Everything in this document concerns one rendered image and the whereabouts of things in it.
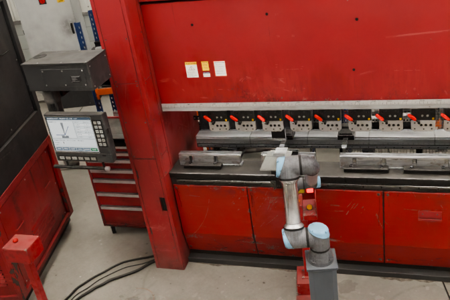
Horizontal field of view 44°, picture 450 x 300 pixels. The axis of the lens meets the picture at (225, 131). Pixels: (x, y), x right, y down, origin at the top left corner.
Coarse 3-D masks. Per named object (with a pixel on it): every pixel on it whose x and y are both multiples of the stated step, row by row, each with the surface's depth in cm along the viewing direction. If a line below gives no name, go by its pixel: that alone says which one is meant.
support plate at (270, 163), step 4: (268, 152) 401; (272, 152) 400; (288, 152) 397; (292, 152) 397; (264, 160) 391; (268, 160) 390; (272, 160) 389; (276, 160) 389; (264, 164) 386; (268, 164) 385; (272, 164) 384; (276, 164) 384; (260, 168) 382; (264, 168) 381; (268, 168) 380; (272, 168) 380; (276, 168) 379
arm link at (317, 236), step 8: (312, 224) 316; (320, 224) 315; (312, 232) 310; (320, 232) 309; (328, 232) 312; (312, 240) 311; (320, 240) 310; (328, 240) 313; (312, 248) 316; (320, 248) 313
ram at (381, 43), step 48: (192, 0) 365; (240, 0) 354; (288, 0) 345; (336, 0) 337; (384, 0) 329; (432, 0) 322; (192, 48) 379; (240, 48) 369; (288, 48) 360; (336, 48) 351; (384, 48) 342; (432, 48) 334; (192, 96) 396; (240, 96) 386; (288, 96) 376; (336, 96) 366; (384, 96) 357; (432, 96) 348
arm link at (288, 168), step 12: (288, 156) 311; (300, 156) 309; (288, 168) 307; (300, 168) 306; (288, 180) 308; (288, 192) 310; (288, 204) 312; (288, 216) 313; (300, 216) 315; (288, 228) 312; (300, 228) 312; (288, 240) 312; (300, 240) 312
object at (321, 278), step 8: (336, 264) 317; (312, 272) 318; (320, 272) 317; (328, 272) 317; (336, 272) 320; (312, 280) 321; (320, 280) 320; (328, 280) 320; (336, 280) 322; (312, 288) 325; (320, 288) 323; (328, 288) 322; (336, 288) 324; (312, 296) 328; (320, 296) 325; (328, 296) 325; (336, 296) 327
